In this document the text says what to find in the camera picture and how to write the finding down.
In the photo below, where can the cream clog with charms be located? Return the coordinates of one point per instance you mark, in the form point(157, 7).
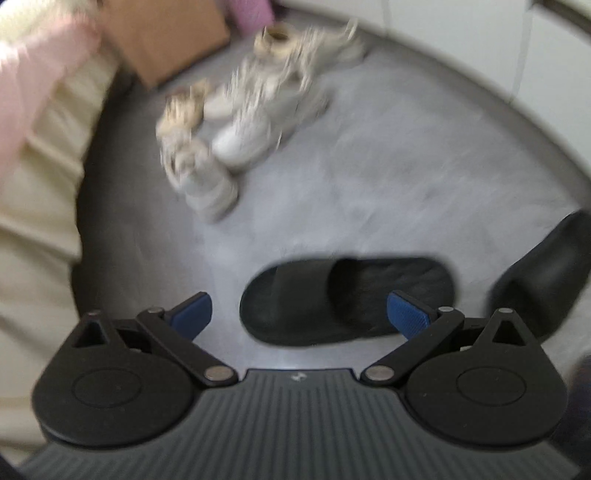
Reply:
point(183, 110)

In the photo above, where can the cream bed skirt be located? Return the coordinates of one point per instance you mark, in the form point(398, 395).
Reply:
point(40, 242)

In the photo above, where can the white chunky sneaker side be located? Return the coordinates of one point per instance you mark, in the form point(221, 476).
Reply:
point(271, 113)

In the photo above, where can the black slipper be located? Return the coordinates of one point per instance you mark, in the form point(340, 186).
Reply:
point(314, 301)
point(544, 285)

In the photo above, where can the wooden drawer nightstand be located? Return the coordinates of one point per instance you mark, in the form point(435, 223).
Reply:
point(159, 38)

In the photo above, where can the white chunky sneaker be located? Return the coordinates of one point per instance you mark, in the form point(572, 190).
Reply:
point(205, 184)

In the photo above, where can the pink duvet cover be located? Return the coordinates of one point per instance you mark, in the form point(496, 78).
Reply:
point(32, 69)

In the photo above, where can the pink milk carton box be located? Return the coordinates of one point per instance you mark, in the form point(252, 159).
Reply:
point(251, 15)

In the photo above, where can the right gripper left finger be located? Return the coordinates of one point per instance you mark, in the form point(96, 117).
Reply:
point(171, 333)

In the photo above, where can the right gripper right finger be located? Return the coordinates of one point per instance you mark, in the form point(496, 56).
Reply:
point(425, 329)

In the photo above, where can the white low sneaker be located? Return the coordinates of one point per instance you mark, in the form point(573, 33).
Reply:
point(318, 48)
point(252, 81)

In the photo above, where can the cream clog brown insole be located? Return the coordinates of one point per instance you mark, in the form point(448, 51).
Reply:
point(276, 41)

